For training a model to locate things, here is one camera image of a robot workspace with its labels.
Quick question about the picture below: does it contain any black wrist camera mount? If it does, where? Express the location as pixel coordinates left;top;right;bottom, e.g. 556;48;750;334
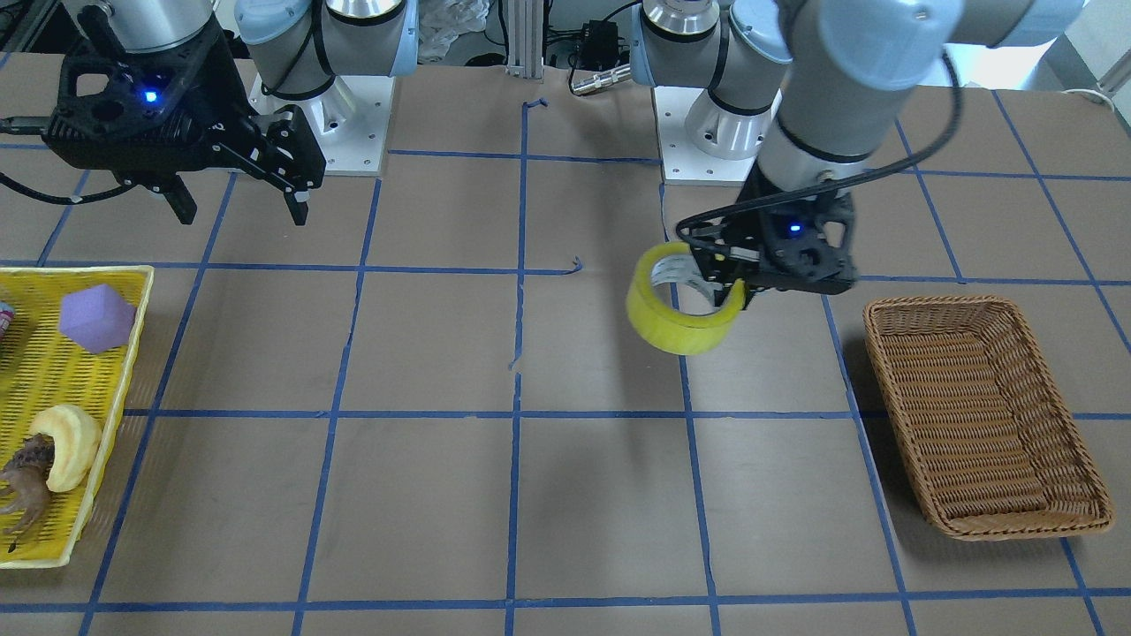
750;194;860;295

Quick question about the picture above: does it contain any yellow plastic basket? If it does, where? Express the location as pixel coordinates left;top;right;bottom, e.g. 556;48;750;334
1;265;155;569

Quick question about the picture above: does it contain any aluminium frame post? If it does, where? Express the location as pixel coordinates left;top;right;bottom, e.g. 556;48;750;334
498;1;549;83

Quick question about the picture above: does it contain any toy banana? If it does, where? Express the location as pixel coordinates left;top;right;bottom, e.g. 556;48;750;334
29;404;102;495

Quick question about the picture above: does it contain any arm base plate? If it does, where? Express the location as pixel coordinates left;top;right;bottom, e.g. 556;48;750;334
653;86;782;186
295;76;397;178

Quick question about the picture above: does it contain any small can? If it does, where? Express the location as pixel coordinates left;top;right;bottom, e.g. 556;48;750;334
0;301;16;341

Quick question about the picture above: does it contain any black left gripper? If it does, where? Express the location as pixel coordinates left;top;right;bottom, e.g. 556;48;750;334
687;234;769;313

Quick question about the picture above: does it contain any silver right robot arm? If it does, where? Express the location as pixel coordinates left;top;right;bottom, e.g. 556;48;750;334
42;1;418;226

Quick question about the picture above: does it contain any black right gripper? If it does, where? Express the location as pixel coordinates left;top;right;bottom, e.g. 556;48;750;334
159;84;326;226

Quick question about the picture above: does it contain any black power adapter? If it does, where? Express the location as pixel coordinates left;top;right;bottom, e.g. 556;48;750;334
576;19;619;70

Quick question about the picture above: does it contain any purple foam block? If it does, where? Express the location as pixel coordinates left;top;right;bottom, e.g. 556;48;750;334
57;284;136;354

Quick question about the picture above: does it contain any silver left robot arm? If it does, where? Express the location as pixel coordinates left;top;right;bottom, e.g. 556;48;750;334
630;1;1083;310

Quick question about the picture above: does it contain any brown wicker basket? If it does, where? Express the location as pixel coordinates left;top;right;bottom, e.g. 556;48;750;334
862;295;1115;541

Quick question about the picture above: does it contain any yellow tape roll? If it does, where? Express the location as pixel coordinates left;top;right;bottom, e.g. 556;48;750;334
625;241;739;356

